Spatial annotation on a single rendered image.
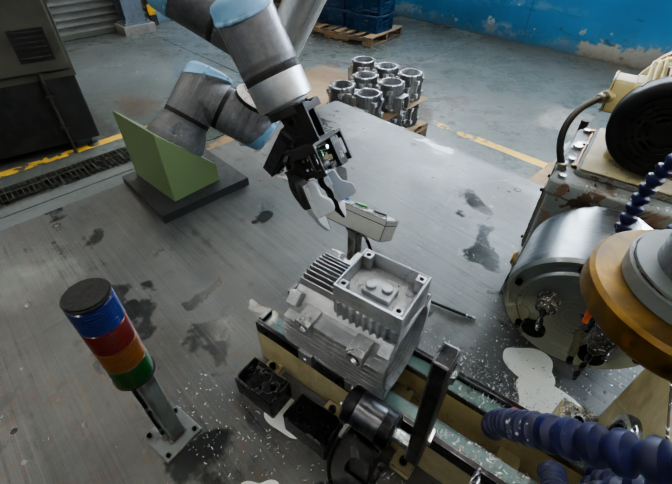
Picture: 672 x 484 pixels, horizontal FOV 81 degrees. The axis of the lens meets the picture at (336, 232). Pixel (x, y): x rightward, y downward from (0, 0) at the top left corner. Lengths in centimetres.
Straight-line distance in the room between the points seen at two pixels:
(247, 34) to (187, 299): 71
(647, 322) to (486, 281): 77
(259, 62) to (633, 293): 51
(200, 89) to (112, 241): 54
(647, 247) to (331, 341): 44
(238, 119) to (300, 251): 49
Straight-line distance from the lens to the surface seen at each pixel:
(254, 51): 62
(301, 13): 126
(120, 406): 100
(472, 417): 84
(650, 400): 70
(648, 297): 43
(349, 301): 62
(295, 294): 68
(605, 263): 46
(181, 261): 122
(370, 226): 85
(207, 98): 139
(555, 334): 86
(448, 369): 43
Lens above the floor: 161
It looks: 41 degrees down
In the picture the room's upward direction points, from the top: straight up
